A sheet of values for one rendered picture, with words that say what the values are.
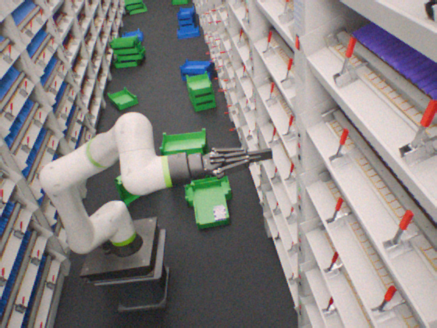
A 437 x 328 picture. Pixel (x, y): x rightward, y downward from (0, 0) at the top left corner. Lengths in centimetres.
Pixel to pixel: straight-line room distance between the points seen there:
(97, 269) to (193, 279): 54
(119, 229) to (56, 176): 49
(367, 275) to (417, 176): 41
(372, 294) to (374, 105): 42
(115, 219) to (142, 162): 74
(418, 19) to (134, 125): 77
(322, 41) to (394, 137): 39
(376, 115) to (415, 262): 25
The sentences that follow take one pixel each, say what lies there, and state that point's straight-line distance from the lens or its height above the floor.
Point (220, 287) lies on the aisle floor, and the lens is 216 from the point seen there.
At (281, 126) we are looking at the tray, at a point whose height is 96.
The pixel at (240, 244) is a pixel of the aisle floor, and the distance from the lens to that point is 233.
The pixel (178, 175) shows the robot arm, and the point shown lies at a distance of 109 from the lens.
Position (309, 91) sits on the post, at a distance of 104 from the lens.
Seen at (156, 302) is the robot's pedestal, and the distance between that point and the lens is 213.
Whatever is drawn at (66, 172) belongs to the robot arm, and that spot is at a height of 96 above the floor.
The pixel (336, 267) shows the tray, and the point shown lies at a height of 79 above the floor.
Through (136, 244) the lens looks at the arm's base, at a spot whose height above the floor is 39.
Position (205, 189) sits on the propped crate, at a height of 9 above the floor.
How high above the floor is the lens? 172
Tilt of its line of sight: 37 degrees down
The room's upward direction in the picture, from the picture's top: 9 degrees counter-clockwise
